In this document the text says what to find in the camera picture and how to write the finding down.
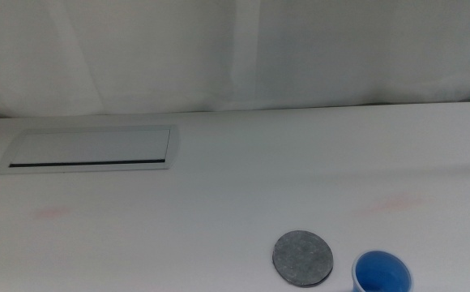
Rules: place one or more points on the grey round cup mat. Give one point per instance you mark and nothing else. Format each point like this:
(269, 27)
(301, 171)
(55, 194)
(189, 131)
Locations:
(303, 259)

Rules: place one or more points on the white backdrop curtain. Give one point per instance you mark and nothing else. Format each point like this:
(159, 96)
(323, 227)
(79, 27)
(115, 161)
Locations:
(178, 52)

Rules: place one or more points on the blue cup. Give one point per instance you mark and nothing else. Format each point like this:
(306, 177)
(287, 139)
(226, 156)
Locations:
(381, 271)

